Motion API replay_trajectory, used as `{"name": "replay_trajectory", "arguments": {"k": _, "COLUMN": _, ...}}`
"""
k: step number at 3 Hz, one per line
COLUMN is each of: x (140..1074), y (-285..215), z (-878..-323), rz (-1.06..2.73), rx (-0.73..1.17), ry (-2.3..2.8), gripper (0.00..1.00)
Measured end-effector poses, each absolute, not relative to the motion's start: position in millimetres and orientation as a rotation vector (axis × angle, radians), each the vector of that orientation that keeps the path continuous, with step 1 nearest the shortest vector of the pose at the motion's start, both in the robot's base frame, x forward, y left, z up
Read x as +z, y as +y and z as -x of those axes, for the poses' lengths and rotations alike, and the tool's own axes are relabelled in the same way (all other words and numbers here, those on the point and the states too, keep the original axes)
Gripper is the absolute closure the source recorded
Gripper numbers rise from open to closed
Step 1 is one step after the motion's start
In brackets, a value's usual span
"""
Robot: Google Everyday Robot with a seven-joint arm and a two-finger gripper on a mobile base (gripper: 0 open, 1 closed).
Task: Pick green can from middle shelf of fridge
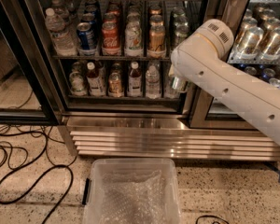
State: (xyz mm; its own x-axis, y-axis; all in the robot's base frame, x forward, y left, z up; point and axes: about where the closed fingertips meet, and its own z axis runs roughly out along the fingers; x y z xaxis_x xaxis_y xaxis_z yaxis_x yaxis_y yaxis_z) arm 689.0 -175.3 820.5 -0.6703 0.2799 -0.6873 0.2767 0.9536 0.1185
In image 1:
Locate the green soda can front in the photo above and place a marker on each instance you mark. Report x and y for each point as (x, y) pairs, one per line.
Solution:
(179, 84)

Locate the green soda can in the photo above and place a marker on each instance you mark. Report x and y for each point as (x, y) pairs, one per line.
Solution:
(181, 33)
(179, 84)

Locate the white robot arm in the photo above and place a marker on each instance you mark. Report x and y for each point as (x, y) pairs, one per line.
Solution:
(198, 59)

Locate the gold brown soda can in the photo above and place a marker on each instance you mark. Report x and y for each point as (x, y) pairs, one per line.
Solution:
(156, 42)

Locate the white green 7up can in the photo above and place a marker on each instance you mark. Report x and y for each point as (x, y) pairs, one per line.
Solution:
(133, 39)

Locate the orange can bottom shelf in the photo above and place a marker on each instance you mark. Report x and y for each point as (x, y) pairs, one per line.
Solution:
(115, 88)

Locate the red coca cola can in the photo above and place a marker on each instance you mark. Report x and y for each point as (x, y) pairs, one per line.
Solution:
(111, 40)

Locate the stainless steel fridge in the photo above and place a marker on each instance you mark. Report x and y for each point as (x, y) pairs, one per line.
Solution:
(140, 126)

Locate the blue pepsi can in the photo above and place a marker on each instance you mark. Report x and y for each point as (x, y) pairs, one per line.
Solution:
(87, 38)

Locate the clear jar bottom shelf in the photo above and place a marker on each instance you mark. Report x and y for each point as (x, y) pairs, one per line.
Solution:
(78, 87)

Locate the right glass fridge door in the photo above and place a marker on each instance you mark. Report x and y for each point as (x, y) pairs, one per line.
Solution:
(206, 113)

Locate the clear water bottle middle shelf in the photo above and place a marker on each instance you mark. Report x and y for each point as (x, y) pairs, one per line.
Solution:
(62, 40)

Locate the open glass fridge door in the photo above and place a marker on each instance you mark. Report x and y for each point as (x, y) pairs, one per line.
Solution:
(27, 94)

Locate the dark tea bottle white cap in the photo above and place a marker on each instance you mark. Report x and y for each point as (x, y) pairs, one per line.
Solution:
(135, 80)

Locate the red juice bottle white cap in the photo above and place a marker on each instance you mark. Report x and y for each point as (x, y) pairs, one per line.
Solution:
(97, 87)

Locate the clear plastic storage bin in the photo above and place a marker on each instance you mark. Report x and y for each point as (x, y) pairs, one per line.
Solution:
(94, 192)

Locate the bubble wrap sheet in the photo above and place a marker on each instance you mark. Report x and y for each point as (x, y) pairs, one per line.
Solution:
(133, 199)

